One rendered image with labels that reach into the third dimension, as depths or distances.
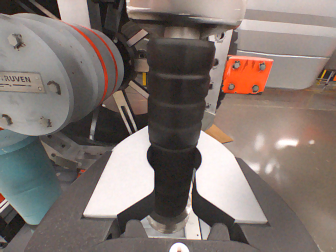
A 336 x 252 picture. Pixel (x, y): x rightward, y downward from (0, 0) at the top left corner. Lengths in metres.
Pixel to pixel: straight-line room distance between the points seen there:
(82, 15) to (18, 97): 0.18
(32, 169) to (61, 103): 0.20
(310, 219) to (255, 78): 1.17
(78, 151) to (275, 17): 0.88
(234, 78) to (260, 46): 0.51
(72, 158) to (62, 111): 0.28
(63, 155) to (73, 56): 0.32
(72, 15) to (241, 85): 0.33
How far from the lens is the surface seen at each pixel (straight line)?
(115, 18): 0.42
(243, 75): 0.33
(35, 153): 0.37
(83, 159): 0.45
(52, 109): 0.20
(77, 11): 0.34
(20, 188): 0.39
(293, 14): 0.89
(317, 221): 1.41
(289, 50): 0.89
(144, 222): 0.75
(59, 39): 0.21
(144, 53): 0.79
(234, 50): 0.40
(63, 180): 0.74
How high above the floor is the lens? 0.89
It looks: 28 degrees down
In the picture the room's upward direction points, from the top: 3 degrees clockwise
